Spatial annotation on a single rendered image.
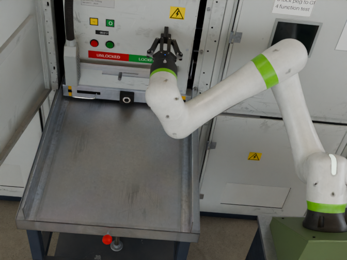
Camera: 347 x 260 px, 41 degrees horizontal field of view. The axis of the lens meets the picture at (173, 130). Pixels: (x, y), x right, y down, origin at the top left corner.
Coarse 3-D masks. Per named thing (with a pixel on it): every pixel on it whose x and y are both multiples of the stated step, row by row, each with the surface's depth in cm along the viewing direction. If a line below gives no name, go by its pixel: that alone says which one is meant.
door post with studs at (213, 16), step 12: (216, 0) 173; (216, 12) 176; (204, 24) 180; (216, 24) 180; (204, 36) 184; (216, 36) 183; (204, 48) 188; (204, 60) 192; (204, 72) 196; (204, 84) 200
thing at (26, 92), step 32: (0, 0) 150; (32, 0) 173; (0, 32) 155; (32, 32) 179; (0, 64) 156; (32, 64) 185; (0, 96) 165; (32, 96) 193; (0, 128) 171; (0, 160) 174
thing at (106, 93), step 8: (64, 80) 197; (64, 88) 196; (80, 88) 196; (88, 88) 196; (96, 88) 196; (104, 88) 196; (112, 88) 196; (120, 88) 197; (88, 96) 199; (104, 96) 199; (112, 96) 199; (136, 96) 199; (144, 96) 198
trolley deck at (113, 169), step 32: (64, 128) 188; (96, 128) 190; (128, 128) 192; (160, 128) 193; (64, 160) 176; (96, 160) 178; (128, 160) 179; (160, 160) 181; (64, 192) 166; (96, 192) 167; (128, 192) 168; (160, 192) 170; (32, 224) 158; (64, 224) 157; (96, 224) 158; (128, 224) 159; (160, 224) 160
